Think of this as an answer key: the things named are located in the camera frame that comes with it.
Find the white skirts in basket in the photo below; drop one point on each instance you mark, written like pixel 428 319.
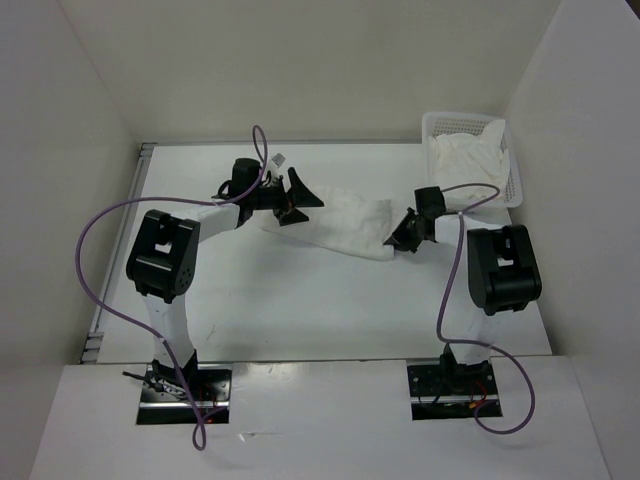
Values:
pixel 462 157

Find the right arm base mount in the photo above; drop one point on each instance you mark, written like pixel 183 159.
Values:
pixel 445 389

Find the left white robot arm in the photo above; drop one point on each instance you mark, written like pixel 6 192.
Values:
pixel 162 262

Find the white perforated plastic basket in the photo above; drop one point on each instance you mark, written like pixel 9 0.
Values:
pixel 443 122

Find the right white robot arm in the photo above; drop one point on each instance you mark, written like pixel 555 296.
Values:
pixel 501 269

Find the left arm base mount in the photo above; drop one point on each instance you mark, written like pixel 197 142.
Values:
pixel 166 403

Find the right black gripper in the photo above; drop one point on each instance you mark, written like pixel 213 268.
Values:
pixel 398 239

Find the white pleated skirt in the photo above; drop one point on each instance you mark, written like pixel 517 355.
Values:
pixel 348 223

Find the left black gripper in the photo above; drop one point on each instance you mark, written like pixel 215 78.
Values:
pixel 300 196

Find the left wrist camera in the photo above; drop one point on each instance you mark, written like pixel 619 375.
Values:
pixel 277 162

